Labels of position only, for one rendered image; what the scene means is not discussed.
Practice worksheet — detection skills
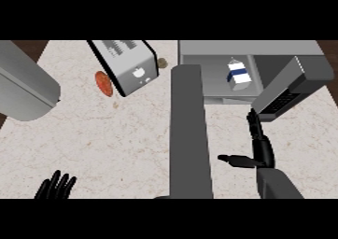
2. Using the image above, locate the grey toaster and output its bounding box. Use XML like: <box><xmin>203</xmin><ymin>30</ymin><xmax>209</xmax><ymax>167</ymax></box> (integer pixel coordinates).
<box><xmin>85</xmin><ymin>40</ymin><xmax>158</xmax><ymax>98</ymax></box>

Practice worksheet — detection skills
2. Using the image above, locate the white blue milk carton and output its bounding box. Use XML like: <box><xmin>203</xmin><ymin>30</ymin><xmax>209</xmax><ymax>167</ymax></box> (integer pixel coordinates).
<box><xmin>225</xmin><ymin>56</ymin><xmax>253</xmax><ymax>91</ymax></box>

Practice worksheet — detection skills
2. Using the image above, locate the grey microwave door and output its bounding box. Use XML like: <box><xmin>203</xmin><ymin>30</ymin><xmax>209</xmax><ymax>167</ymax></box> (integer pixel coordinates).
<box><xmin>153</xmin><ymin>63</ymin><xmax>215</xmax><ymax>200</ymax></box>

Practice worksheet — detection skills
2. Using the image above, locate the red round slice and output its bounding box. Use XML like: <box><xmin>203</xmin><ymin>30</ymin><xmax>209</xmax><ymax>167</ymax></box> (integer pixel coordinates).
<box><xmin>94</xmin><ymin>70</ymin><xmax>116</xmax><ymax>98</ymax></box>

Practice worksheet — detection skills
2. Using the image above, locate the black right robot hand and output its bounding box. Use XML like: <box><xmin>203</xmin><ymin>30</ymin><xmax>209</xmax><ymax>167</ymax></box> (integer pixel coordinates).
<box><xmin>216</xmin><ymin>108</ymin><xmax>275</xmax><ymax>169</ymax></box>

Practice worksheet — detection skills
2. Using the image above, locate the grey microwave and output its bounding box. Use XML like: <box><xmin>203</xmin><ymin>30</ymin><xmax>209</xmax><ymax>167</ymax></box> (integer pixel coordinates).
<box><xmin>178</xmin><ymin>40</ymin><xmax>335</xmax><ymax>122</ymax></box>

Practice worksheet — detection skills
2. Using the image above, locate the large grey rounded appliance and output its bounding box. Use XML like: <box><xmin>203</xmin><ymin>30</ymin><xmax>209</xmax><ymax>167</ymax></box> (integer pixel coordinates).
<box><xmin>0</xmin><ymin>40</ymin><xmax>61</xmax><ymax>122</ymax></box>

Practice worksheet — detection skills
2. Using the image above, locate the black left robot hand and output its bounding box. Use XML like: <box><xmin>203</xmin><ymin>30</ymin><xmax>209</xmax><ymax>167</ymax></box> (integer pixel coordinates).
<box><xmin>32</xmin><ymin>169</ymin><xmax>77</xmax><ymax>200</ymax></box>

